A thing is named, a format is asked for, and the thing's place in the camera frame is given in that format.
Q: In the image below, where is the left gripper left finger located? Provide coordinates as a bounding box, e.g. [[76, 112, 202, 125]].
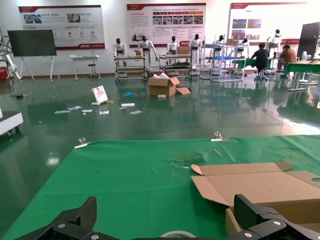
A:
[[13, 196, 101, 240]]

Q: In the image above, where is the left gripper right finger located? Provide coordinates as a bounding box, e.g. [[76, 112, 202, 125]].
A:
[[226, 194, 320, 240]]

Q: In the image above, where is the open brown cardboard box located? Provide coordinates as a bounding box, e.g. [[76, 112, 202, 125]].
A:
[[190, 161, 320, 236]]

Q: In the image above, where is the green table cloth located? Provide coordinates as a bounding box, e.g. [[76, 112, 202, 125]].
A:
[[0, 134, 320, 240]]

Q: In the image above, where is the metal binder clip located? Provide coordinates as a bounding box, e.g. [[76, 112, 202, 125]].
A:
[[74, 136, 91, 149], [210, 131, 231, 142]]

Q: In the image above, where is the clear tape roll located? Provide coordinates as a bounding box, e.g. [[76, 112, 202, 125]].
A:
[[159, 230, 198, 240]]

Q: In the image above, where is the clear crumpled tape scrap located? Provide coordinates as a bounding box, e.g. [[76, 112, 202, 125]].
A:
[[169, 151, 209, 171]]

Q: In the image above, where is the white wheeled cabinet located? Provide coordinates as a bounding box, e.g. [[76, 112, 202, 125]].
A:
[[0, 107, 25, 137]]

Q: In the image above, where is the white paper bag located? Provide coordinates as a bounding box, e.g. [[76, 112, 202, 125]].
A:
[[91, 85, 110, 105]]

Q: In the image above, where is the black stool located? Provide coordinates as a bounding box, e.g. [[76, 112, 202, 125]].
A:
[[87, 63, 102, 81]]

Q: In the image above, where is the green top table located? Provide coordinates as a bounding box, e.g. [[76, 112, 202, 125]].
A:
[[284, 61, 320, 92]]

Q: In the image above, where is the person in dark shirt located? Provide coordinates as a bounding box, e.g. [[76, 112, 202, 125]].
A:
[[249, 42, 271, 77]]

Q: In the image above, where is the large open cardboard carton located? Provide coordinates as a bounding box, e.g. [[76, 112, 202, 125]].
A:
[[147, 72, 192, 98]]

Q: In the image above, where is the person in brown shirt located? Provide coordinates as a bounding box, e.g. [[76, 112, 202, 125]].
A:
[[278, 44, 299, 71]]

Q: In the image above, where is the small white table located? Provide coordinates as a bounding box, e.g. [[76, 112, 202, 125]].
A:
[[69, 54, 101, 82]]

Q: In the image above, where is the white humanoid robot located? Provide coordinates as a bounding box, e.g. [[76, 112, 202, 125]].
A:
[[112, 37, 128, 68], [166, 35, 180, 56], [213, 34, 226, 59], [265, 29, 284, 69], [137, 35, 159, 71], [188, 33, 204, 76], [236, 37, 251, 59]]

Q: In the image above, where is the black upright display panel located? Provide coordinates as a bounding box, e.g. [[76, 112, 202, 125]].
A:
[[296, 21, 320, 61]]

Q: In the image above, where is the black display on stand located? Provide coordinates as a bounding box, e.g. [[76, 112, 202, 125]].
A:
[[6, 29, 61, 82]]

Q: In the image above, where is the red white info board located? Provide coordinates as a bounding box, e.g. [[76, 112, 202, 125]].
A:
[[18, 4, 106, 51], [228, 2, 308, 47], [126, 2, 207, 48]]

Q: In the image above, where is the tall metal frame rack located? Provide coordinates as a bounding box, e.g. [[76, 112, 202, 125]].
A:
[[199, 37, 245, 83]]

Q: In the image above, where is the metal frame workbench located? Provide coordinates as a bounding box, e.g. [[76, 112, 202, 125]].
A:
[[158, 53, 194, 77], [113, 55, 149, 81]]

